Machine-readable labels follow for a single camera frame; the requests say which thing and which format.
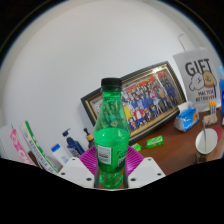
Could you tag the flat round red coaster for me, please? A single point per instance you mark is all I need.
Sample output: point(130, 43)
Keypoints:
point(220, 133)

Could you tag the small green box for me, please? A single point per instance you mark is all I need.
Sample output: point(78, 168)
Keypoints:
point(155, 142)
point(136, 147)

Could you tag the white paper gift bag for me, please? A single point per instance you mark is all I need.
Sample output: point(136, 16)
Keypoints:
point(196, 76)

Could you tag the small beige card box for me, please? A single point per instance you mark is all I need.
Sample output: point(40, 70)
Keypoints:
point(210, 119)

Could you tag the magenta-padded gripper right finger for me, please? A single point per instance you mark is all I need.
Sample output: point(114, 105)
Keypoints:
point(146, 171)

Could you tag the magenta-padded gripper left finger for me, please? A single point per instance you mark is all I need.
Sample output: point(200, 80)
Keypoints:
point(75, 171)

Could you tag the white bottle with blue cap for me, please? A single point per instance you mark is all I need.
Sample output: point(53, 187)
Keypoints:
point(61, 155)

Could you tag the green plastic drink bottle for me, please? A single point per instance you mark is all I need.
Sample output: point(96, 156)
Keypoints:
point(111, 140)

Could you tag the pink and white cheering stick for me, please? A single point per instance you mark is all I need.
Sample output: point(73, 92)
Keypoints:
point(20, 146)

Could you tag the colourful puzzle cube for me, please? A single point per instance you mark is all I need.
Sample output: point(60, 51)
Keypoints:
point(212, 107)

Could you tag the green and white cheering stick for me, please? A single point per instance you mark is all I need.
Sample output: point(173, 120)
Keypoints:
point(36, 146)

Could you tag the blue tissue pack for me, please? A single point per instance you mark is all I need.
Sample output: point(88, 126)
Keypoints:
point(186, 118)

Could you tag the white paper cup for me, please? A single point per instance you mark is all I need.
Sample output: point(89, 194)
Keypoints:
point(206, 141)

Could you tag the framed group picture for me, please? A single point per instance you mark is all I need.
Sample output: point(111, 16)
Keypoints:
point(150, 100)

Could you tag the brown pump bottle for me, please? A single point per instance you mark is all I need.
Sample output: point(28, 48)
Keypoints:
point(90, 140)

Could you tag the dark blue pump bottle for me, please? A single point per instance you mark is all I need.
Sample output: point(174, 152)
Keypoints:
point(75, 146)

